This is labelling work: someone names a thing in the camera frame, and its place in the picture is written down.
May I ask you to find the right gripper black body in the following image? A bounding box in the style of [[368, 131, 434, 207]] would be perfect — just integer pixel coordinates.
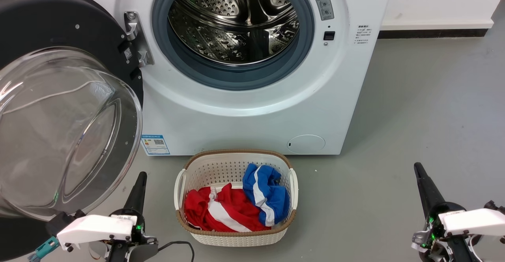
[[412, 202, 466, 262]]

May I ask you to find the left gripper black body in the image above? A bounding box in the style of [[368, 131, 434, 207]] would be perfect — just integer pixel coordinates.
[[110, 210, 157, 245]]

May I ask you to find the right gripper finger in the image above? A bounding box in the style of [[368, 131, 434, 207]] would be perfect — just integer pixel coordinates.
[[417, 162, 447, 212], [414, 162, 434, 220]]

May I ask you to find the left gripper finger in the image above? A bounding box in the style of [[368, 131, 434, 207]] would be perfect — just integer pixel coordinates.
[[135, 172, 148, 223], [123, 172, 143, 214]]

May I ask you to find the black round glass washer door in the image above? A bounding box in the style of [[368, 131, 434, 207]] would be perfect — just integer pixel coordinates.
[[0, 0, 144, 260]]

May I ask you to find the white front-load washing machine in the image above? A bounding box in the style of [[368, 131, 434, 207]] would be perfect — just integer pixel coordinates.
[[63, 0, 395, 156]]

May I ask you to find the metal door hinge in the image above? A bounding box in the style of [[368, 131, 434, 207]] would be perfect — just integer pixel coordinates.
[[124, 11, 154, 67]]

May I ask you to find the blue energy label sticker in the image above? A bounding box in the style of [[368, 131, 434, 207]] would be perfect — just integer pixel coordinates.
[[141, 135, 170, 155]]

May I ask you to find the red white-striped garment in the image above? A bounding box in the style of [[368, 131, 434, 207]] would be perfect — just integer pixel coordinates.
[[184, 183, 272, 232]]

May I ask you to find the white perforated laundry basket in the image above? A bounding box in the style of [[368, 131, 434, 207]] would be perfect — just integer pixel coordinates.
[[174, 149, 299, 247]]

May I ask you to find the round white filter cover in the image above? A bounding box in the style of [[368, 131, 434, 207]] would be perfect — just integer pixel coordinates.
[[287, 135, 326, 154]]

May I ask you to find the blue white-striped garment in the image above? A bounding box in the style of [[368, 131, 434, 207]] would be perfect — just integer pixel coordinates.
[[242, 163, 290, 227]]

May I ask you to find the grey warning sticker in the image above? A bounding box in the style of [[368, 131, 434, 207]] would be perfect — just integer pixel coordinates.
[[310, 0, 335, 21]]

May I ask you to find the white floor cable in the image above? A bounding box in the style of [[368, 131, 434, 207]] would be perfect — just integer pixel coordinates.
[[2, 81, 113, 114]]

